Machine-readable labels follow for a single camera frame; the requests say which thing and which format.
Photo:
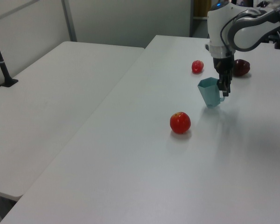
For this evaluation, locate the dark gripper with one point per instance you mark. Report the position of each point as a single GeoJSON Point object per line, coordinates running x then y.
{"type": "Point", "coordinates": [222, 64]}

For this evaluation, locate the teal hexagonal mug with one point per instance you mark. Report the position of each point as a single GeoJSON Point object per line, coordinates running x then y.
{"type": "Point", "coordinates": [210, 93]}

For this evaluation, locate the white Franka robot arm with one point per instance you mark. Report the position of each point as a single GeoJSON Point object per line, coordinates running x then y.
{"type": "Point", "coordinates": [242, 28]}

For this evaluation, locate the dark red apple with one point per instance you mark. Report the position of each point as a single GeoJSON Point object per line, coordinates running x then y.
{"type": "Point", "coordinates": [242, 68]}

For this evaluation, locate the small red apple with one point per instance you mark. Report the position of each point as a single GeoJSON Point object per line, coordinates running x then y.
{"type": "Point", "coordinates": [197, 67]}

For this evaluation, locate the bright red apple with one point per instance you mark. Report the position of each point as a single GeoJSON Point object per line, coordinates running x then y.
{"type": "Point", "coordinates": [180, 123]}

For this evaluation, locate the yellow brown board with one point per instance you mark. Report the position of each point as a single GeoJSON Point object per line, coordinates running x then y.
{"type": "Point", "coordinates": [201, 8]}

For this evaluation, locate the black camera stand pole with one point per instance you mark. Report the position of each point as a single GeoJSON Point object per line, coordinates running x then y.
{"type": "Point", "coordinates": [1, 63]}

